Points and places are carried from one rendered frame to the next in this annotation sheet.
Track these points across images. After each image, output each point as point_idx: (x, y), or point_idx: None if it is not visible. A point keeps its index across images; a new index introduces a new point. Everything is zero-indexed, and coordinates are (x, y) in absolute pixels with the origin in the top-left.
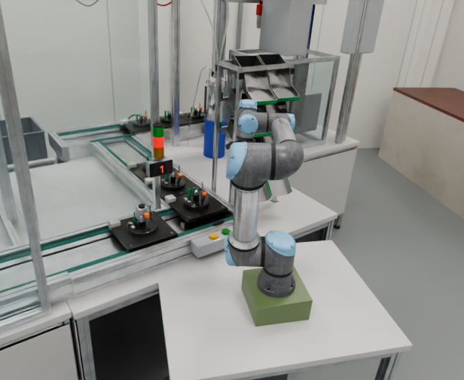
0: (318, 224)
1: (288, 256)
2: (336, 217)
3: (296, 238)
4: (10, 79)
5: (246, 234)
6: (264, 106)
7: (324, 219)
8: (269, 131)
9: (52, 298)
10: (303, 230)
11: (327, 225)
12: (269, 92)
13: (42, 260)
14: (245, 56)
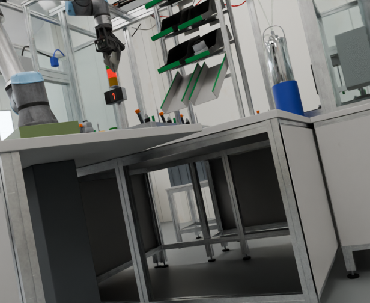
0: (237, 124)
1: (14, 84)
2: (275, 115)
3: (207, 145)
4: (32, 50)
5: (2, 73)
6: (181, 12)
7: (247, 117)
8: (78, 3)
9: None
10: (209, 131)
11: (265, 129)
12: None
13: None
14: None
